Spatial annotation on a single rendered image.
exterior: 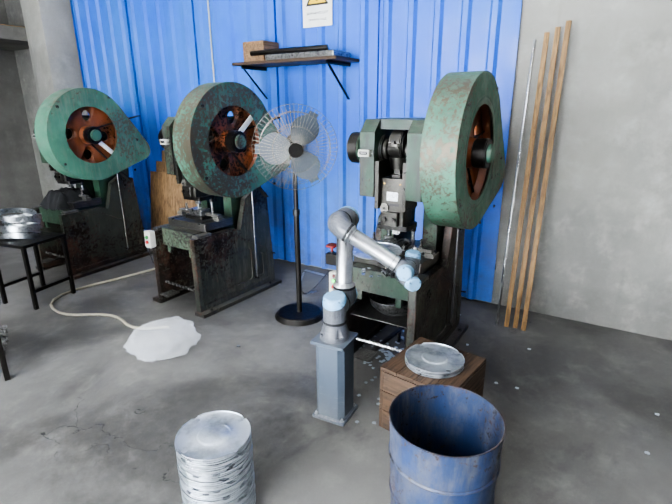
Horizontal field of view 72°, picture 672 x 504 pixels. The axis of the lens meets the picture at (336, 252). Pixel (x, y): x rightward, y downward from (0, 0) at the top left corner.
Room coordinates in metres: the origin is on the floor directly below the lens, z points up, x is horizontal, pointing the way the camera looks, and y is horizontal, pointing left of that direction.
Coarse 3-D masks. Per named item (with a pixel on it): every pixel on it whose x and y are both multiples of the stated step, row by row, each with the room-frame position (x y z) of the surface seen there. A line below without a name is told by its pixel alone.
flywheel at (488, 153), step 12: (480, 108) 2.71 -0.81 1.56; (480, 120) 2.74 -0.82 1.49; (480, 132) 2.75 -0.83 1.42; (492, 132) 2.81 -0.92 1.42; (468, 144) 2.49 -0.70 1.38; (480, 144) 2.47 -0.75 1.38; (492, 144) 2.48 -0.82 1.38; (468, 156) 2.48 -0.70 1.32; (480, 156) 2.44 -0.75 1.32; (492, 156) 2.49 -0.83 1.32; (480, 168) 2.78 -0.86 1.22; (480, 180) 2.74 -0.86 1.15; (468, 192) 2.63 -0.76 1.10; (480, 192) 2.69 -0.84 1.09
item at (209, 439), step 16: (208, 416) 1.65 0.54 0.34; (224, 416) 1.65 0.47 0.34; (240, 416) 1.65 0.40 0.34; (192, 432) 1.55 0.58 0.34; (208, 432) 1.54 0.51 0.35; (224, 432) 1.54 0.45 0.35; (240, 432) 1.55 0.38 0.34; (176, 448) 1.46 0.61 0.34; (192, 448) 1.46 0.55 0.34; (208, 448) 1.46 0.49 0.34; (224, 448) 1.46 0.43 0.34; (240, 448) 1.46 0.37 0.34
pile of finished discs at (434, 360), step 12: (408, 348) 2.13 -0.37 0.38; (420, 348) 2.14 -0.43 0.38; (432, 348) 2.14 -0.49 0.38; (444, 348) 2.14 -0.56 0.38; (408, 360) 2.02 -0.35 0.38; (420, 360) 2.02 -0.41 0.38; (432, 360) 2.01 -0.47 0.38; (444, 360) 2.01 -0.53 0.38; (456, 360) 2.02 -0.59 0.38; (420, 372) 1.94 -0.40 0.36; (432, 372) 1.91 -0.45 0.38; (444, 372) 1.90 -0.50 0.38; (456, 372) 1.93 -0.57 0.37
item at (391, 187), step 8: (392, 176) 2.75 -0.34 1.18; (400, 176) 2.72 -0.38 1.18; (384, 184) 2.73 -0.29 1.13; (392, 184) 2.70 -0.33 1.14; (400, 184) 2.66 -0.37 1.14; (384, 192) 2.73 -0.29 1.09; (392, 192) 2.70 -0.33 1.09; (400, 192) 2.67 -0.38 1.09; (384, 200) 2.73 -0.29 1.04; (392, 200) 2.70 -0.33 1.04; (400, 200) 2.67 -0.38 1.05; (384, 208) 2.70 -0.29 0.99; (392, 208) 2.70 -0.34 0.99; (400, 208) 2.67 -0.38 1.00; (384, 216) 2.69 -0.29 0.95; (392, 216) 2.66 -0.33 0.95; (400, 216) 2.67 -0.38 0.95; (408, 216) 2.72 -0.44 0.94; (384, 224) 2.69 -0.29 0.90; (392, 224) 2.66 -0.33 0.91; (400, 224) 2.67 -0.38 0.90
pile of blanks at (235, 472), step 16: (192, 464) 1.41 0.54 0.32; (208, 464) 1.39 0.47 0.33; (224, 464) 1.41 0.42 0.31; (240, 464) 1.45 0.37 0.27; (192, 480) 1.41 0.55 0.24; (208, 480) 1.39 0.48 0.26; (224, 480) 1.42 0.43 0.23; (240, 480) 1.46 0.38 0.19; (192, 496) 1.41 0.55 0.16; (208, 496) 1.39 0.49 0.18; (224, 496) 1.41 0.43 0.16; (240, 496) 1.44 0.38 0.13
